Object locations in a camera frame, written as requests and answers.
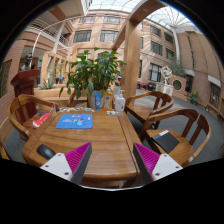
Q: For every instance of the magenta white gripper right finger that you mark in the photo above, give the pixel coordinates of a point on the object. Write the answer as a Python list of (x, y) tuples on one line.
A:
[(153, 166)]

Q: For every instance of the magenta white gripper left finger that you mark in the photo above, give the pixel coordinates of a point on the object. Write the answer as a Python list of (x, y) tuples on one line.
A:
[(70, 166)]

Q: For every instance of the black computer mouse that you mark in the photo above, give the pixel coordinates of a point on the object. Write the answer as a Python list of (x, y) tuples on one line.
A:
[(45, 151)]

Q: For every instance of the blue mouse pad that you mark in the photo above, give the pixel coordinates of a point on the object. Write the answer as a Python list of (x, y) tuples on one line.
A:
[(75, 121)]

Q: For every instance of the black notebook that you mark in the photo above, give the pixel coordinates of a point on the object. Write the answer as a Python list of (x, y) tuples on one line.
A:
[(166, 141)]

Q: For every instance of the near right wooden chair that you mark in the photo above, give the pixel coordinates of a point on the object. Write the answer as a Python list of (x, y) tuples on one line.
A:
[(183, 153)]

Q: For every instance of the wooden chair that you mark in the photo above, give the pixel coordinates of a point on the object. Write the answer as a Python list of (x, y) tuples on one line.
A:
[(162, 103), (183, 153), (22, 112)]

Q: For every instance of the red white box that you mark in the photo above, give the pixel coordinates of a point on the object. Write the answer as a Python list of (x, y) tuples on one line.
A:
[(37, 123)]

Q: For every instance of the small wrapped items on table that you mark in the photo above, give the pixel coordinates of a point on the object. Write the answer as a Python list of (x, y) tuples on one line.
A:
[(78, 107)]

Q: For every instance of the far right wooden chair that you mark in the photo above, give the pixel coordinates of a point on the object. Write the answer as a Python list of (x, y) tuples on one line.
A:
[(162, 103)]

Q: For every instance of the white pump sanitizer bottle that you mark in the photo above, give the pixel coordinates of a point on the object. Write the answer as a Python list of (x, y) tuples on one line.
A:
[(120, 102)]

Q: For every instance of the blue tube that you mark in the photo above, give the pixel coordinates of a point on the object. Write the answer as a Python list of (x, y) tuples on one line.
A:
[(98, 97)]

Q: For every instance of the left wooden chair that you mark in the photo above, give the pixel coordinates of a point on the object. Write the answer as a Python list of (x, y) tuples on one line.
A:
[(22, 112)]

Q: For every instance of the yellow liquid bottle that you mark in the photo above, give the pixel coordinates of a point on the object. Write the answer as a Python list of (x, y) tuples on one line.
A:
[(108, 97)]

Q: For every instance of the white geometric sculpture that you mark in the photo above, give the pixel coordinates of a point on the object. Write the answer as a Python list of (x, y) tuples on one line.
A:
[(164, 86)]

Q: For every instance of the green potted plant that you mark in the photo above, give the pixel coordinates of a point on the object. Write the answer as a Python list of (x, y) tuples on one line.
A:
[(93, 75)]

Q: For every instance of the red wooden podium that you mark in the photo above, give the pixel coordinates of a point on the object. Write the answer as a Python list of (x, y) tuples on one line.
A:
[(24, 82)]

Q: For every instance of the dark bust statue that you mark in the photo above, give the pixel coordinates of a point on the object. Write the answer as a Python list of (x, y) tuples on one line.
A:
[(27, 61)]

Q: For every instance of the wooden pillar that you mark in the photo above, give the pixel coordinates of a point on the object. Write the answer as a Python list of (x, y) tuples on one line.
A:
[(130, 35)]

